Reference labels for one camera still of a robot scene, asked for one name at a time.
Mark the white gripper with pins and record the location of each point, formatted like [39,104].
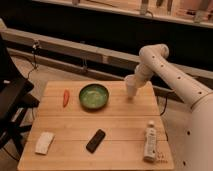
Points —
[142,75]

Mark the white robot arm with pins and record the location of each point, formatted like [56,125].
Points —
[198,150]

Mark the green ceramic bowl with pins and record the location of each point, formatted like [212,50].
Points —
[93,96]

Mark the white plastic bottle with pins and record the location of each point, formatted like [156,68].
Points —
[149,153]

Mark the orange carrot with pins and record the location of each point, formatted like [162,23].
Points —
[66,97]

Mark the wooden table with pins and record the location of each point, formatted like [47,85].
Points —
[124,122]

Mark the black remote control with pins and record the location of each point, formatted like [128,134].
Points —
[95,141]

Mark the black chair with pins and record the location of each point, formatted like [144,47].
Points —
[15,100]

